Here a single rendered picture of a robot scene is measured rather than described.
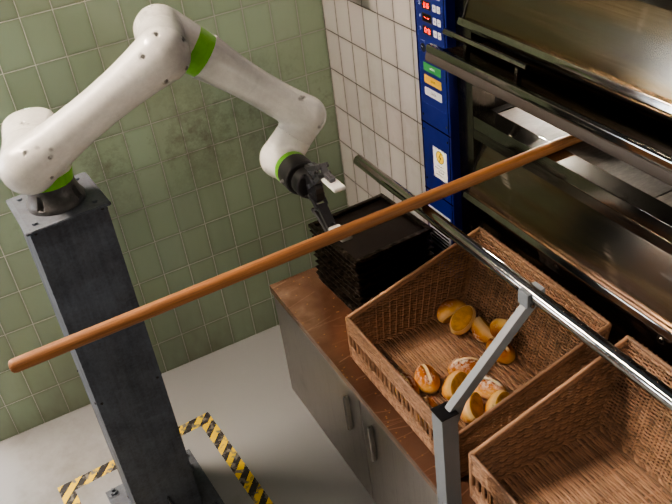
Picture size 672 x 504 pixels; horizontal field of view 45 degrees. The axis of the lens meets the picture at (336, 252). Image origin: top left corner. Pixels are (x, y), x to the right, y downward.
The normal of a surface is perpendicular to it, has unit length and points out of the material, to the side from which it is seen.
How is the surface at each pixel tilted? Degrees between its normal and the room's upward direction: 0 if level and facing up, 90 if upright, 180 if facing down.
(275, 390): 0
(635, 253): 70
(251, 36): 90
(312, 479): 0
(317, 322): 0
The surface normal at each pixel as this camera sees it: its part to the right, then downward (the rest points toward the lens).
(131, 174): 0.47, 0.46
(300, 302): -0.11, -0.82
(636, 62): -0.87, 0.05
